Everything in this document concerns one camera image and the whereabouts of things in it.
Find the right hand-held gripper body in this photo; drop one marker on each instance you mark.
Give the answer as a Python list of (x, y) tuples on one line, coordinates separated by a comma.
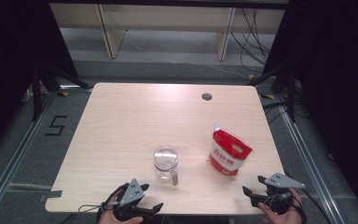
[(281, 182)]

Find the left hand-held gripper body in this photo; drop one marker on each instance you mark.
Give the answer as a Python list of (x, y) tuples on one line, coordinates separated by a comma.
[(132, 193)]

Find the red and white sugar bag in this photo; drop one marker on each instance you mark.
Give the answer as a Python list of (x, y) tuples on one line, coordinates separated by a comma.
[(230, 149)]

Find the person's left hand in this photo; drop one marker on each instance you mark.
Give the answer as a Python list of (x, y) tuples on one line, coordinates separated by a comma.
[(105, 219)]

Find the person's right hand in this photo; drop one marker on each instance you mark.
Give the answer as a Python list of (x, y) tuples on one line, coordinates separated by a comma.
[(287, 219)]

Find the grey tape piece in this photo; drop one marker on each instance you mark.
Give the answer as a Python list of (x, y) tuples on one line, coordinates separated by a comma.
[(54, 194)]

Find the black metal stand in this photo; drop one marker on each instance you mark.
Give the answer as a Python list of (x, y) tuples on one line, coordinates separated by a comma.
[(36, 93), (291, 96)]

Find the grey round table grommet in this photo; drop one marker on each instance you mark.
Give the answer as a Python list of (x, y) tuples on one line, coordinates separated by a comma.
[(207, 96)]

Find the black curtain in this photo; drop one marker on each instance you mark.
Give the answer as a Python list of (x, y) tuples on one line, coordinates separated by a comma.
[(6, 46), (338, 62)]

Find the light wooden shelf unit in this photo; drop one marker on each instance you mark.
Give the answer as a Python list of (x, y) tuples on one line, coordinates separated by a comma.
[(115, 31)]

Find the aluminium floor rail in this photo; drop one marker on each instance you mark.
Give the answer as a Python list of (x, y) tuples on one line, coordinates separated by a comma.
[(307, 161), (15, 155)]

